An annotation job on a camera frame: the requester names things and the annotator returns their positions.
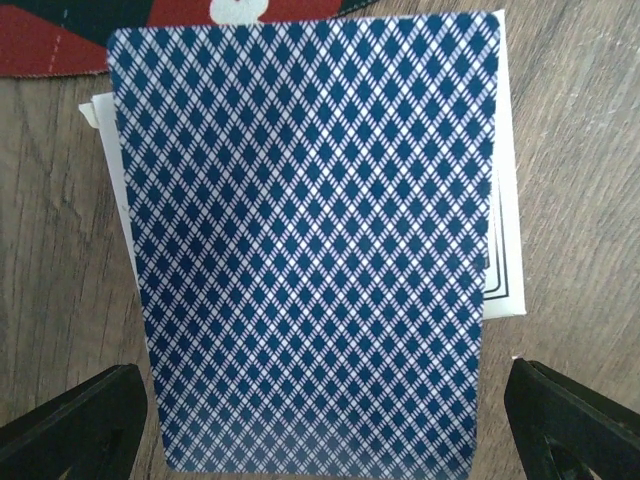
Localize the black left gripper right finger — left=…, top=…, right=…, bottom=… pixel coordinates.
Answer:
left=504, top=358, right=639, bottom=479

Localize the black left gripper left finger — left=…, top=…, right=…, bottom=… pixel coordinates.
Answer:
left=1, top=364, right=148, bottom=479

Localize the blue patterned card deck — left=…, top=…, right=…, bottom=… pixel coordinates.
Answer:
left=107, top=11, right=501, bottom=479

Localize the white playing card box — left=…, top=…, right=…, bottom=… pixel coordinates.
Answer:
left=78, top=9, right=526, bottom=320

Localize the round red black poker mat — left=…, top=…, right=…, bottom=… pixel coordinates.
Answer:
left=1, top=0, right=370, bottom=77

